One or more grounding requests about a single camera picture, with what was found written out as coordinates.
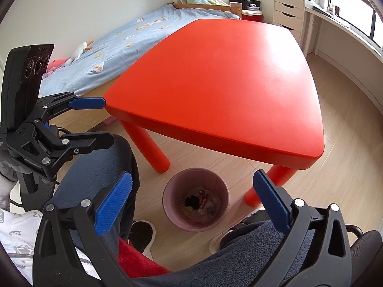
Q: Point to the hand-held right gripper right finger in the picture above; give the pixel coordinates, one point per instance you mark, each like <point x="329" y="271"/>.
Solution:
<point x="270" y="197"/>

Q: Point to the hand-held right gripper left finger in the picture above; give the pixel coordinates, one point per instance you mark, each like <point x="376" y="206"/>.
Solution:
<point x="116" y="203"/>

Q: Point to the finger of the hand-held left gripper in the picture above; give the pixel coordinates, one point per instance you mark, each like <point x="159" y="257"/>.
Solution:
<point x="88" y="103"/>
<point x="89" y="140"/>

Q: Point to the pink trash bin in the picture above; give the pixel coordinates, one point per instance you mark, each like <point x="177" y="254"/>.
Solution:
<point x="176" y="182"/>

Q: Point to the long red snack wrapper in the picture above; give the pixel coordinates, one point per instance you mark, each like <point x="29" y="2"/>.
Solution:
<point x="204" y="198"/>

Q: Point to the person's left forearm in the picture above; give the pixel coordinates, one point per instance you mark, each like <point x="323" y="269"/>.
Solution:
<point x="7" y="164"/>

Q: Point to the person's left leg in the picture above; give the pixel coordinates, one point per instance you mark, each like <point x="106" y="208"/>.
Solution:
<point x="98" y="161"/>

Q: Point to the person's leg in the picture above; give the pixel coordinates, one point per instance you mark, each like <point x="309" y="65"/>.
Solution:
<point x="239" y="254"/>
<point x="98" y="161"/>

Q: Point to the pink plush toy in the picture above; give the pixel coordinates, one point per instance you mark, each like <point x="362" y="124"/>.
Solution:
<point x="56" y="65"/>

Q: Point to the black shoe white sole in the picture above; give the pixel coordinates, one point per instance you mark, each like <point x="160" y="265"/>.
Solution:
<point x="142" y="234"/>
<point x="230" y="233"/>

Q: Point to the white plush goose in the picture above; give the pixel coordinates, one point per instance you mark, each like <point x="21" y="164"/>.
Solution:
<point x="80" y="50"/>

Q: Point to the red cloth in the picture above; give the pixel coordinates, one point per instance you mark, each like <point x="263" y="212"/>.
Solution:
<point x="137" y="260"/>

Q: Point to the person's right leg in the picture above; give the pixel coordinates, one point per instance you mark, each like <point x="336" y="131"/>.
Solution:
<point x="239" y="254"/>

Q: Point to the bed with blue sheet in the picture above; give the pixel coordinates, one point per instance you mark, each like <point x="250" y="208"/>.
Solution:
<point x="119" y="41"/>
<point x="236" y="7"/>

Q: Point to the black crumpled scrap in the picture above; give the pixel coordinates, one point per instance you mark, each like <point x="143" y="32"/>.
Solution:
<point x="190" y="202"/>

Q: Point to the white printed shirt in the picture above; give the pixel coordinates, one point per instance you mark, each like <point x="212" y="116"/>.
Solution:
<point x="18" y="236"/>

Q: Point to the black office chair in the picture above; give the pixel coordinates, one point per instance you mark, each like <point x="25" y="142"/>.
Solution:
<point x="365" y="251"/>

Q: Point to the red table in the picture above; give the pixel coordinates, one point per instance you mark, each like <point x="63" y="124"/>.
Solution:
<point x="209" y="80"/>

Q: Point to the red storage box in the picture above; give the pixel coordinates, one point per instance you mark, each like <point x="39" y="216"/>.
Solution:
<point x="251" y="16"/>

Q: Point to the white curved desk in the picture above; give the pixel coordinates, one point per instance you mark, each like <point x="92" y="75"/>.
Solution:
<point x="344" y="30"/>

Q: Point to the black storage box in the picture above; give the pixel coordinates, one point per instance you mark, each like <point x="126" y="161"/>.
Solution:
<point x="245" y="4"/>

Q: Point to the white drawer unit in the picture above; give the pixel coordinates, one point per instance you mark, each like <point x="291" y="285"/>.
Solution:
<point x="287" y="9"/>

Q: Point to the small dark picture frame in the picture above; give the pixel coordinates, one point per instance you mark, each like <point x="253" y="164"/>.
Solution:
<point x="336" y="10"/>

